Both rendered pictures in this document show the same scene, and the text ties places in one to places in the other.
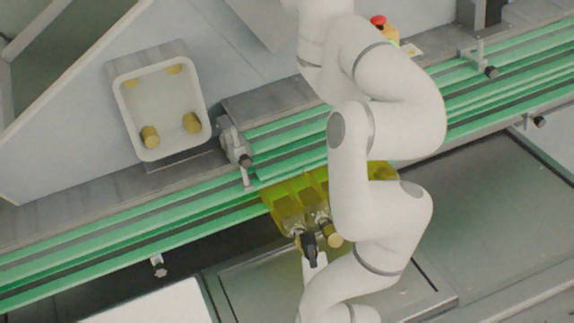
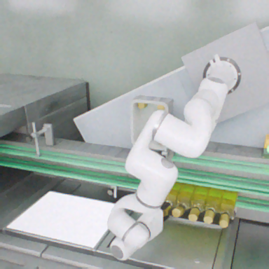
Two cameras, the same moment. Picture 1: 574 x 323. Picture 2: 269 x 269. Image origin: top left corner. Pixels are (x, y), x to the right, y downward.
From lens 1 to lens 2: 0.63 m
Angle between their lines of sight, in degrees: 29
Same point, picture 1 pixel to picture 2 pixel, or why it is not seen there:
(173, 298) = (109, 207)
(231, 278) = (136, 214)
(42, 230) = (83, 151)
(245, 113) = not seen: hidden behind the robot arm
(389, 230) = (141, 172)
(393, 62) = (196, 104)
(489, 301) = not seen: outside the picture
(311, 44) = not seen: hidden behind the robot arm
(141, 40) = (155, 92)
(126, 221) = (111, 164)
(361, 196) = (135, 148)
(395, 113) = (177, 123)
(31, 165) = (97, 127)
